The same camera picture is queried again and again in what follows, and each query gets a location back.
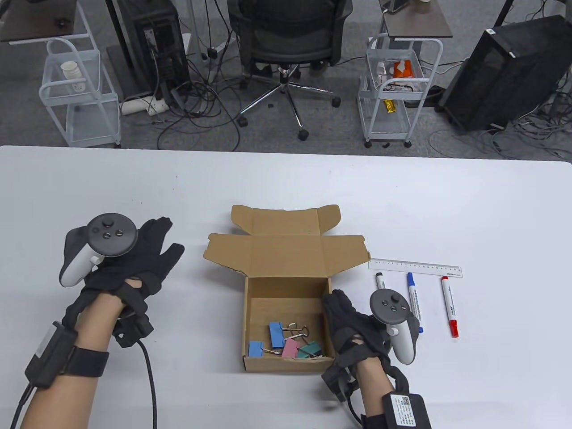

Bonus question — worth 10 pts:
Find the grey white handheld controller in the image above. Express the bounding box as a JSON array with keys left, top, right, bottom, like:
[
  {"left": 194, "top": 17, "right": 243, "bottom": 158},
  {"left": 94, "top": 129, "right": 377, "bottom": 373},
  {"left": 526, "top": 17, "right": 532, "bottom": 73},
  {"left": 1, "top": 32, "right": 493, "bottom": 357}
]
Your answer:
[
  {"left": 369, "top": 289, "right": 423, "bottom": 365},
  {"left": 59, "top": 214, "right": 138, "bottom": 288}
]

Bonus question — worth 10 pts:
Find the clear plastic ruler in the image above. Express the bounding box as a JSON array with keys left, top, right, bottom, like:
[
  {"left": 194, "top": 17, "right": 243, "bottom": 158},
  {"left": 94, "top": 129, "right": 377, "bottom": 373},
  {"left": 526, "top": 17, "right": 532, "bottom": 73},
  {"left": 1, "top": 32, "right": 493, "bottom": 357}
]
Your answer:
[{"left": 368, "top": 258, "right": 463, "bottom": 278}]

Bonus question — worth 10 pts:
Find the black glove cable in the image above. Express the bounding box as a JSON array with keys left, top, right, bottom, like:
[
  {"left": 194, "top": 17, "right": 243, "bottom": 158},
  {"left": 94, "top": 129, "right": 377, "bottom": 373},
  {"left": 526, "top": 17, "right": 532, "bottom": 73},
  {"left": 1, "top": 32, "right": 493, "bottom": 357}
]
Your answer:
[
  {"left": 136, "top": 341, "right": 158, "bottom": 429},
  {"left": 346, "top": 398, "right": 365, "bottom": 427}
]

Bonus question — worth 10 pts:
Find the brown cardboard mailer box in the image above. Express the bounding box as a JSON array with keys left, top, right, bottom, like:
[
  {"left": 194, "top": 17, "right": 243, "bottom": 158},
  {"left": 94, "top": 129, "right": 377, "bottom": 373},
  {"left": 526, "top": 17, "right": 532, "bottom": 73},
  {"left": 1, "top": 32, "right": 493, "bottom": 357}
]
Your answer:
[{"left": 203, "top": 204, "right": 371, "bottom": 374}]

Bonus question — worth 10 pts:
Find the blue binder clip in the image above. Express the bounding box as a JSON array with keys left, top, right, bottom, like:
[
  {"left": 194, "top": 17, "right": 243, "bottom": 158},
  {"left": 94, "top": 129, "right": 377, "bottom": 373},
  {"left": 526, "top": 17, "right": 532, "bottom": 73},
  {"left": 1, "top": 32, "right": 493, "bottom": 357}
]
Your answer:
[
  {"left": 248, "top": 341, "right": 282, "bottom": 358},
  {"left": 269, "top": 322, "right": 310, "bottom": 350}
]

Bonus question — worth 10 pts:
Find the person's left forearm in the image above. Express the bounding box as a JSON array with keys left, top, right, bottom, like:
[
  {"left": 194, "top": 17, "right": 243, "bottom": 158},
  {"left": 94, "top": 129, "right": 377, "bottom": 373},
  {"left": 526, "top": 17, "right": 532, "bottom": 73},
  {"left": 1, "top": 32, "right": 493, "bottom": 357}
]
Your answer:
[{"left": 9, "top": 293, "right": 128, "bottom": 429}]

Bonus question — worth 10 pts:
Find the person's left hand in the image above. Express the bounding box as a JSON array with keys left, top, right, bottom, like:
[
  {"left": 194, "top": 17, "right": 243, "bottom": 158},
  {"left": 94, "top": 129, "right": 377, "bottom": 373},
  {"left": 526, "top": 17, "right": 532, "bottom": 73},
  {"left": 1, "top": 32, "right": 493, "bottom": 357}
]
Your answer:
[{"left": 83, "top": 217, "right": 185, "bottom": 298}]

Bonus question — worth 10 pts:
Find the small brown desk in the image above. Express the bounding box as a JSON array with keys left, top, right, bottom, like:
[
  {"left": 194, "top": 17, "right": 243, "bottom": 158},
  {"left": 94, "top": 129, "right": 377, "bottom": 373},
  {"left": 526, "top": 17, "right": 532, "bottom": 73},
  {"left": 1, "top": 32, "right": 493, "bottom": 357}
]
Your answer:
[{"left": 380, "top": 0, "right": 453, "bottom": 39}]

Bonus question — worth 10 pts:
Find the black wrist sensor box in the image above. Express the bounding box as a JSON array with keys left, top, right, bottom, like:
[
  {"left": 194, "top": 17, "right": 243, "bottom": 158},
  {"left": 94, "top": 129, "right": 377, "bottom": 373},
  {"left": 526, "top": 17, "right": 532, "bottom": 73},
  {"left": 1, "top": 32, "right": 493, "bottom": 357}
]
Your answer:
[
  {"left": 25, "top": 321, "right": 110, "bottom": 388},
  {"left": 361, "top": 392, "right": 433, "bottom": 429}
]

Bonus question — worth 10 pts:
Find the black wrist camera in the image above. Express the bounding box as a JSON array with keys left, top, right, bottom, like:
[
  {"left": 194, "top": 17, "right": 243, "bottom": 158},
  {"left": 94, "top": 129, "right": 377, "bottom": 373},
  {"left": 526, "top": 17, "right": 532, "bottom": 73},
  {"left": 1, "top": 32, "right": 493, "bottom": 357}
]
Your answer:
[
  {"left": 322, "top": 357, "right": 358, "bottom": 401},
  {"left": 113, "top": 313, "right": 155, "bottom": 349}
]

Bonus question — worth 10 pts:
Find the dark wooden desk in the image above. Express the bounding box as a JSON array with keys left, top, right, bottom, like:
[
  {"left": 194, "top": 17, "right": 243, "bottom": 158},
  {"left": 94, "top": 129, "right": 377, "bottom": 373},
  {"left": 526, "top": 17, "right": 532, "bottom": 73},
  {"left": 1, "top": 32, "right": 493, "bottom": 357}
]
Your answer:
[{"left": 0, "top": 0, "right": 79, "bottom": 44}]

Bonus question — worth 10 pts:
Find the white wire utility cart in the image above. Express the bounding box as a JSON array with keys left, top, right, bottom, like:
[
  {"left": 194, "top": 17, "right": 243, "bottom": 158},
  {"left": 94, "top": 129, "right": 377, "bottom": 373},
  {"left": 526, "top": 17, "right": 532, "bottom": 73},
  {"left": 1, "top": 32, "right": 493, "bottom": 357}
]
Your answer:
[
  {"left": 357, "top": 34, "right": 444, "bottom": 149},
  {"left": 38, "top": 38, "right": 122, "bottom": 148}
]

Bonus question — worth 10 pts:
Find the person's right hand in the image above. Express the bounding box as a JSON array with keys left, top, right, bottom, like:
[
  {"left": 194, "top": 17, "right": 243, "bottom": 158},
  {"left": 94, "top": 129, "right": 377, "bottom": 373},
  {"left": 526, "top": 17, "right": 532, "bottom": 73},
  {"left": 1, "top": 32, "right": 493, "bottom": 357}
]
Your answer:
[{"left": 323, "top": 289, "right": 390, "bottom": 365}]

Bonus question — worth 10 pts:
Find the black mesh office chair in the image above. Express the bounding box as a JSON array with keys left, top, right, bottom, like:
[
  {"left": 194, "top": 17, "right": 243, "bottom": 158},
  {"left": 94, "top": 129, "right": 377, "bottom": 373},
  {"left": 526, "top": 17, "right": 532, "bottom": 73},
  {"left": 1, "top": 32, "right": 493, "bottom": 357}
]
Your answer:
[{"left": 229, "top": 0, "right": 353, "bottom": 141}]

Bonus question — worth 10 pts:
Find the white power strip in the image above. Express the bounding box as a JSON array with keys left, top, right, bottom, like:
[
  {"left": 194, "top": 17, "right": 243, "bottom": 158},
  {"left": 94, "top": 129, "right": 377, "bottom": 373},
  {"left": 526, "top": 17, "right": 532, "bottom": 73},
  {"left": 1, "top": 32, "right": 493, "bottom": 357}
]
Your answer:
[{"left": 121, "top": 93, "right": 169, "bottom": 116}]

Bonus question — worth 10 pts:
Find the open black computer tower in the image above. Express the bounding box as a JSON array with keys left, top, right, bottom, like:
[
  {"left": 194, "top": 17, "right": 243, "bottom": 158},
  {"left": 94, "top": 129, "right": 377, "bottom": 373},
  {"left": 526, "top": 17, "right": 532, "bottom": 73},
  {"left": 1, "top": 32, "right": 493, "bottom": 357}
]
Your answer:
[{"left": 117, "top": 0, "right": 192, "bottom": 97}]

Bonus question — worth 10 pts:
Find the blue marker pen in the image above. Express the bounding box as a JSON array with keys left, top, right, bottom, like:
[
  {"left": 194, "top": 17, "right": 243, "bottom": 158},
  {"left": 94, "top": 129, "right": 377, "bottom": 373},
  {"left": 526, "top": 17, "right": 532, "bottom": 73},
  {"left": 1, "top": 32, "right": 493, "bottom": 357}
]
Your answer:
[{"left": 406, "top": 272, "right": 424, "bottom": 333}]

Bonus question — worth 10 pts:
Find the tangle of black floor cables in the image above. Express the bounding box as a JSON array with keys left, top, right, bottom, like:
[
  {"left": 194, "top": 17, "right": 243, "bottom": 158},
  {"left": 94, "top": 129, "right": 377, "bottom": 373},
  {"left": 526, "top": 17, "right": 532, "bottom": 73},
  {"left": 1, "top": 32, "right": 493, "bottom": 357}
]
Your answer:
[
  {"left": 427, "top": 89, "right": 572, "bottom": 161},
  {"left": 154, "top": 80, "right": 242, "bottom": 152}
]

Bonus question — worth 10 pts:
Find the red marker pen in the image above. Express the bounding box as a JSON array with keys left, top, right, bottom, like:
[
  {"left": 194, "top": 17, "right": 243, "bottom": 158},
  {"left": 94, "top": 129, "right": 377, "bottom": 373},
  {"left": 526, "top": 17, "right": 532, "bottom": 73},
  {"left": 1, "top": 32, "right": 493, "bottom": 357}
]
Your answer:
[{"left": 441, "top": 276, "right": 460, "bottom": 338}]

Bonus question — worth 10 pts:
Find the black mesh computer tower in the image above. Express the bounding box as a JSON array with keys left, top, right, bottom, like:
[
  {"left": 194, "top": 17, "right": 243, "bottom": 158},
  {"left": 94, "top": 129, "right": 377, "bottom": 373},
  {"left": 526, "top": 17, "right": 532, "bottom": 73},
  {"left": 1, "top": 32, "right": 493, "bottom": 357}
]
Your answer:
[{"left": 438, "top": 15, "right": 572, "bottom": 133}]

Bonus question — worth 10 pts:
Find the person's right forearm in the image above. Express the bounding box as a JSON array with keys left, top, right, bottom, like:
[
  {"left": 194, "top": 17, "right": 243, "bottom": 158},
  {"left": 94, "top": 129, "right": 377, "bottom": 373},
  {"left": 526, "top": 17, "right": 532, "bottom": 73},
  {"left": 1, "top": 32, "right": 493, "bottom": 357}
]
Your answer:
[{"left": 357, "top": 357, "right": 398, "bottom": 429}]

